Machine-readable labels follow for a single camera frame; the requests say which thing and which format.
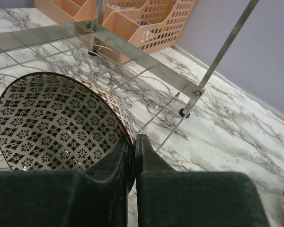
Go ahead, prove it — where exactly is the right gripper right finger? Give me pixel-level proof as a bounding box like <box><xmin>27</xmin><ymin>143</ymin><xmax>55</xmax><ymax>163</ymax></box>
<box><xmin>135</xmin><ymin>135</ymin><xmax>269</xmax><ymax>227</ymax></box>

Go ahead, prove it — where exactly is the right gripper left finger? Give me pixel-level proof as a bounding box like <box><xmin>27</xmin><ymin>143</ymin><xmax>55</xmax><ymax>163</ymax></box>
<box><xmin>0</xmin><ymin>139</ymin><xmax>128</xmax><ymax>227</ymax></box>

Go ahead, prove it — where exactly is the brown floral patterned bowl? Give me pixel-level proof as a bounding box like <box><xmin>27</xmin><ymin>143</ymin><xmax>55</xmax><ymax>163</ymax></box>
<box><xmin>0</xmin><ymin>71</ymin><xmax>136</xmax><ymax>190</ymax></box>

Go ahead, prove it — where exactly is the peach plastic file organizer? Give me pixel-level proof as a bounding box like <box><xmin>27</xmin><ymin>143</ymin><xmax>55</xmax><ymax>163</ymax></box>
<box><xmin>34</xmin><ymin>0</ymin><xmax>196</xmax><ymax>53</ymax></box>

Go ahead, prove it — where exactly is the steel wire dish rack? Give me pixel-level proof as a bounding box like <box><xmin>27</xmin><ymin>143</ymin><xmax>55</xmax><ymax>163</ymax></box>
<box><xmin>0</xmin><ymin>0</ymin><xmax>261</xmax><ymax>170</ymax></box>

